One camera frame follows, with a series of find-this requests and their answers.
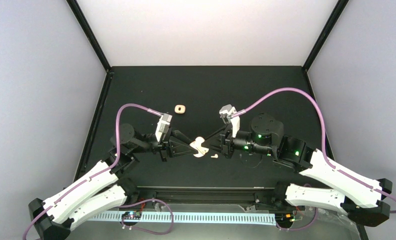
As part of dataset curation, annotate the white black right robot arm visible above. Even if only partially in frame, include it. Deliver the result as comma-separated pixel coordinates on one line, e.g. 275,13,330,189
202,113,392,227

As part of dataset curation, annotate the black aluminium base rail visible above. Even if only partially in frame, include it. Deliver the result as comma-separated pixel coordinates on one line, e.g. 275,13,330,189
125,186,296,212

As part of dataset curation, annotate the beige earbud charging case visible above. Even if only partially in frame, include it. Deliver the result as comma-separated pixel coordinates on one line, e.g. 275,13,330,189
189,136,209,158

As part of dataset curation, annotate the black right frame post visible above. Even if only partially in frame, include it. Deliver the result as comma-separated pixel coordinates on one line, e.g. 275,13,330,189
302,0,349,73

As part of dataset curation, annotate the light blue slotted cable duct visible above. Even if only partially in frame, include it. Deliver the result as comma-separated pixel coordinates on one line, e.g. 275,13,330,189
89,210,277,226

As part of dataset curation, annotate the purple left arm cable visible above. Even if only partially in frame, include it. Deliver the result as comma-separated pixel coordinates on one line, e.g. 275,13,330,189
22,103,164,240

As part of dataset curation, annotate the small green circuit board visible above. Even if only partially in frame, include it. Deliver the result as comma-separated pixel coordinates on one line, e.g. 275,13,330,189
121,211,142,222

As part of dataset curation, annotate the black frame post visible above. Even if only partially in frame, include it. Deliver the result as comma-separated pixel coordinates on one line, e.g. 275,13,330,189
66,0,112,72
302,0,349,73

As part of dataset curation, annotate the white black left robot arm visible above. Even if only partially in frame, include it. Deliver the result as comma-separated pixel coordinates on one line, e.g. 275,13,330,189
28,123,198,240

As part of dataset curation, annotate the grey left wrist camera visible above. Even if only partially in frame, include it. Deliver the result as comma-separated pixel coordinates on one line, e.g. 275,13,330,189
155,113,173,142

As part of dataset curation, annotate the black left frame post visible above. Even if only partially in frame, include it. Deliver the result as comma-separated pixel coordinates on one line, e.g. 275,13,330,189
66,0,112,72

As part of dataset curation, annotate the small beige square case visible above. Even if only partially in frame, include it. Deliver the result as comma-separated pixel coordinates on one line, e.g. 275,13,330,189
174,104,186,114

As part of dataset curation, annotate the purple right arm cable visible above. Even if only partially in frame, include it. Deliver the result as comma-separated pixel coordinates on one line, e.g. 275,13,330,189
231,87,396,214

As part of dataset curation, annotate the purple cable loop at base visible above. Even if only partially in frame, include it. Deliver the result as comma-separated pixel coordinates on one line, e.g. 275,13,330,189
116,198,174,236

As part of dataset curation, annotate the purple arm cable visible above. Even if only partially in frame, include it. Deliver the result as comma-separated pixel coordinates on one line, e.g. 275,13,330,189
22,103,164,240
231,87,396,214

